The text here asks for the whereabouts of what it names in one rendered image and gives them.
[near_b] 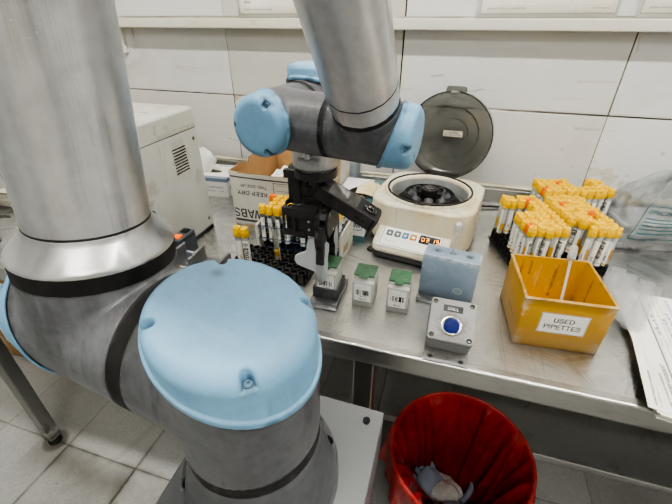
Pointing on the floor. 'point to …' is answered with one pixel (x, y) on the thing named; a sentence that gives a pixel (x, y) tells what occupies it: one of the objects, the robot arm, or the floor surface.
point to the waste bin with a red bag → (459, 450)
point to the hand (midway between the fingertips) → (329, 270)
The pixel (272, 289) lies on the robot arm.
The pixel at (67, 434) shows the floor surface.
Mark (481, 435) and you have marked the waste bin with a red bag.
